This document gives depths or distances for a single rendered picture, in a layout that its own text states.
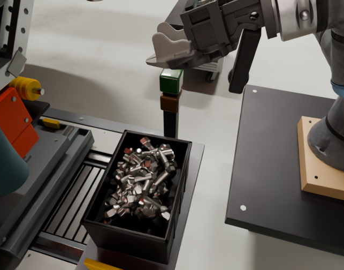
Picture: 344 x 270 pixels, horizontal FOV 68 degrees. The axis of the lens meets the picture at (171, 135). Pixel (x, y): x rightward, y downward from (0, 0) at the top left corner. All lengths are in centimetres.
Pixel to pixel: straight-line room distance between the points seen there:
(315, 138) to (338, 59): 44
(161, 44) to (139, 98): 106
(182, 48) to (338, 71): 24
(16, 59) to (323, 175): 84
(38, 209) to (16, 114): 36
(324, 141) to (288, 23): 52
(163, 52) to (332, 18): 23
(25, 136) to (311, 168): 79
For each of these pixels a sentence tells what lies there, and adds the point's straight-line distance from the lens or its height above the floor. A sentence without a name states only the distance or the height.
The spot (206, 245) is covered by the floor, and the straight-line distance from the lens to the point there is 100.
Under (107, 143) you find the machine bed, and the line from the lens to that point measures 116.
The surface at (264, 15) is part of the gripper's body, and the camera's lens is 38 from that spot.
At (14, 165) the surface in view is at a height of 54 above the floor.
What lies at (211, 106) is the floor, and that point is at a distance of 143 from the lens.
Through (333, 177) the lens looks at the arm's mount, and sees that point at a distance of 84.
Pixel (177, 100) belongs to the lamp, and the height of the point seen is 61.
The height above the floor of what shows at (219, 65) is 14.
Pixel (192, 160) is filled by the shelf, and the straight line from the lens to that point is 61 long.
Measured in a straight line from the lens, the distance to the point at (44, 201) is 97.
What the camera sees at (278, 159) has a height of 30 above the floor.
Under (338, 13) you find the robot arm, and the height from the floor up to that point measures 82.
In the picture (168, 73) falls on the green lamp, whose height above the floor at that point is 66.
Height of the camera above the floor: 94
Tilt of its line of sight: 48 degrees down
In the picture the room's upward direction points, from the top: 1 degrees clockwise
